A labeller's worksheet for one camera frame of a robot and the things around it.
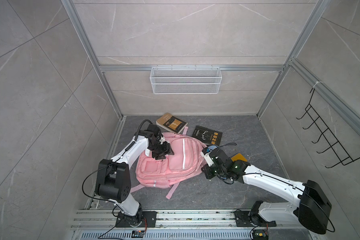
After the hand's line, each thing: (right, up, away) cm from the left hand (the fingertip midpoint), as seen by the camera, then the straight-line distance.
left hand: (170, 152), depth 86 cm
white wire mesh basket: (+10, +47, +15) cm, 50 cm away
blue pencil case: (+28, +1, +13) cm, 31 cm away
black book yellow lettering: (+27, +8, +20) cm, 35 cm away
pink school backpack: (0, -11, -3) cm, 11 cm away
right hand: (+18, -8, -4) cm, 20 cm away
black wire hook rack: (+74, +4, -24) cm, 78 cm away
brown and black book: (-1, +18, +28) cm, 33 cm away
